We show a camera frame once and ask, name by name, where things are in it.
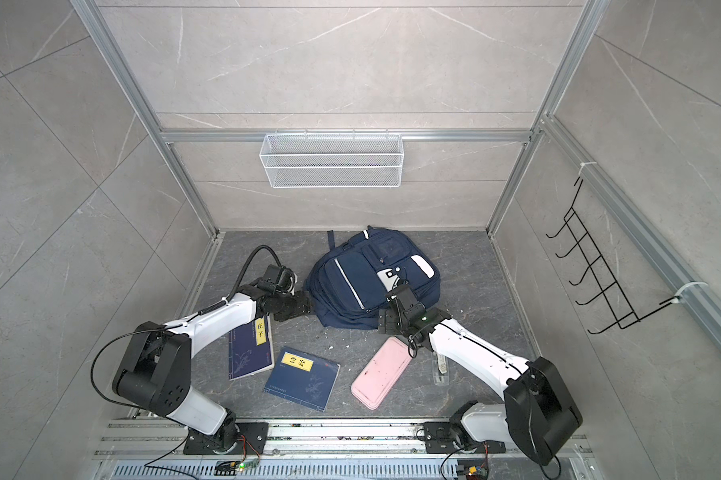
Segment purple book yellow label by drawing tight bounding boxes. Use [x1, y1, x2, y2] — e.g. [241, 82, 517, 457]
[228, 317, 274, 380]

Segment blue book yellow label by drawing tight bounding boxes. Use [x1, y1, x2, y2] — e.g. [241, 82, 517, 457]
[264, 347, 340, 412]

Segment navy blue student backpack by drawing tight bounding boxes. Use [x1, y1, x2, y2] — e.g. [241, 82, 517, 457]
[304, 227, 441, 330]

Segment black wire hook rack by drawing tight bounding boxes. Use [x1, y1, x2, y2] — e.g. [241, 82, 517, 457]
[545, 177, 683, 335]

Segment slotted aluminium floor rail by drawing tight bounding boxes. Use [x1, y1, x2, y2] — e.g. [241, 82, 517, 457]
[89, 417, 602, 479]

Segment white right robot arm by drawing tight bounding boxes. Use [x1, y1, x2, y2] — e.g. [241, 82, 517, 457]
[379, 284, 583, 467]

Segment white wire mesh basket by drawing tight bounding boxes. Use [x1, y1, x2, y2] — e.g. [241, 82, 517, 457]
[260, 133, 405, 189]

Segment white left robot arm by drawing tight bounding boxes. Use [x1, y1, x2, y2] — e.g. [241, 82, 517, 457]
[112, 265, 312, 453]

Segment clear plastic ruler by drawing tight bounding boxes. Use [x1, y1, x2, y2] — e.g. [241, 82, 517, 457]
[433, 353, 450, 386]

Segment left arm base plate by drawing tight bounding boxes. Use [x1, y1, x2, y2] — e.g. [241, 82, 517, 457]
[182, 422, 270, 456]

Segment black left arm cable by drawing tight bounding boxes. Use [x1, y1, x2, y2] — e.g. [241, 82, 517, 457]
[89, 244, 290, 409]

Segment pink pencil case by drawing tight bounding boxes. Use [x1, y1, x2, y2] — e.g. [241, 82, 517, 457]
[350, 337, 412, 410]

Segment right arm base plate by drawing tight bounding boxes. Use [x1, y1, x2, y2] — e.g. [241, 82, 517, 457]
[416, 421, 507, 454]

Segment aluminium frame rails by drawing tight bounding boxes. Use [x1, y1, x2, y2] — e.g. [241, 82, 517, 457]
[68, 0, 721, 385]

